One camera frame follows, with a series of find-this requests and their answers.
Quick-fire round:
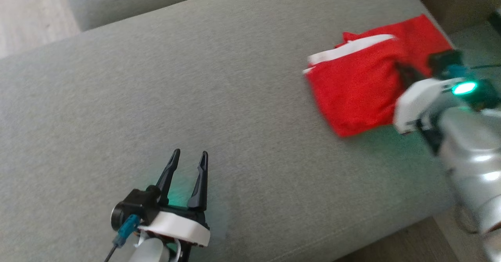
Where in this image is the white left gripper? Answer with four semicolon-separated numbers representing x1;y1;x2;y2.
137;149;211;262

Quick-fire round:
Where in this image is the grey sofa side section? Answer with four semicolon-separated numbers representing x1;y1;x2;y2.
63;0;251;32

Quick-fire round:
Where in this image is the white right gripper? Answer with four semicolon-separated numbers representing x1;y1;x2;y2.
393;61;481;154

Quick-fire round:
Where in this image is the red basketball jersey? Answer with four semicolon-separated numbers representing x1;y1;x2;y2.
303;14;454;138

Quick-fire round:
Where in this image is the black left cable blue plug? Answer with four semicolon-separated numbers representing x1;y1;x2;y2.
104;214;142;262

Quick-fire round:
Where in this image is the grey fabric sofa seat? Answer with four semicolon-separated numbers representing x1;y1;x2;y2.
0;0;458;262

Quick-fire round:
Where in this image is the light grey sofa cushion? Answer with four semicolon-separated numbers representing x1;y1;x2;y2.
446;22;501;69

